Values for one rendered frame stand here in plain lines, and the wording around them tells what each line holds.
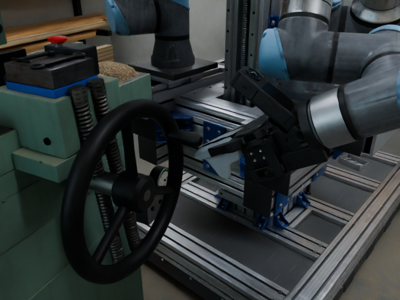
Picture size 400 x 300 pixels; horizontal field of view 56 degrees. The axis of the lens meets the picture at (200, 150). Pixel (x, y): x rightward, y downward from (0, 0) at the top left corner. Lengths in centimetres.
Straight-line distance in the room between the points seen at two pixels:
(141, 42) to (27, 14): 129
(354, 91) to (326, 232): 109
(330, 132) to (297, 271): 90
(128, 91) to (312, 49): 42
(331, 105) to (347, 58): 9
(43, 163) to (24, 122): 7
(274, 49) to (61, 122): 32
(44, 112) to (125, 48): 415
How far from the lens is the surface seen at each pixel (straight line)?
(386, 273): 178
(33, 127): 61
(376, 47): 58
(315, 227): 156
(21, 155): 63
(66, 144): 59
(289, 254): 141
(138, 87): 87
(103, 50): 101
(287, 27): 59
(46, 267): 79
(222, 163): 60
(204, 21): 412
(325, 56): 57
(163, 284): 158
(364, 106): 49
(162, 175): 91
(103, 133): 50
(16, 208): 69
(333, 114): 50
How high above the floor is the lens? 113
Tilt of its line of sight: 27 degrees down
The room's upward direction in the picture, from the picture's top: straight up
